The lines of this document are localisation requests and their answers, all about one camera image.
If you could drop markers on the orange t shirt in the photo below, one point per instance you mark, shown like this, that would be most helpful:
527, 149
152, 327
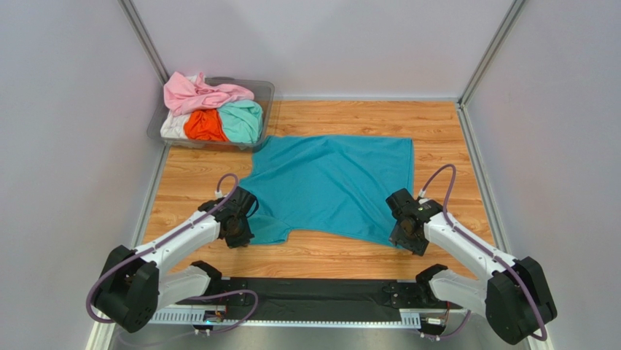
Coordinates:
205, 125

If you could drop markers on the pink t shirt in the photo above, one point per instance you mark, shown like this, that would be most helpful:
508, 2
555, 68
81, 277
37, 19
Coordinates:
183, 95

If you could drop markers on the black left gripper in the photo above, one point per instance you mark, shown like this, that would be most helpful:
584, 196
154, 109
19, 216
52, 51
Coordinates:
243, 239

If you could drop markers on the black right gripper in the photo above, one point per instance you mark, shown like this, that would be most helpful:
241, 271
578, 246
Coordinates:
404, 232

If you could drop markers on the clear plastic storage bin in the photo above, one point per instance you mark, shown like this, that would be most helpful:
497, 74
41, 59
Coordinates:
263, 95

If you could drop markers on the small electronics board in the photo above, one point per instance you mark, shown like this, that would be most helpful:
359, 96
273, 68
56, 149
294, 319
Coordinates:
213, 317

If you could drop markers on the teal t shirt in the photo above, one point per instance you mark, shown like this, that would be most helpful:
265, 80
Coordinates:
333, 184

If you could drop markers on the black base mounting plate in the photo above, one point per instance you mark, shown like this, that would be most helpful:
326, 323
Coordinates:
330, 300

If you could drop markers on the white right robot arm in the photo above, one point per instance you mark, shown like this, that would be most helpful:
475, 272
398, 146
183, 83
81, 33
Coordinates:
512, 294

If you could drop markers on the mint green t shirt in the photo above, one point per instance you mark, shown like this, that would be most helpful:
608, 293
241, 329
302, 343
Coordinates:
241, 121

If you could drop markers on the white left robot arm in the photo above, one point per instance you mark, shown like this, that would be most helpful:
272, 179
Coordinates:
136, 283

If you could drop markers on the aluminium frame rail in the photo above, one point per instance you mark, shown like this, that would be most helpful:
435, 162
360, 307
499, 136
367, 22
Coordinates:
506, 25

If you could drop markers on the left aluminium corner post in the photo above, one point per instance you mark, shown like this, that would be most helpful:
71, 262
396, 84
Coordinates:
140, 30

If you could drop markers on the white t shirt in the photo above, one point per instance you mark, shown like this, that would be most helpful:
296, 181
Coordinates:
173, 126

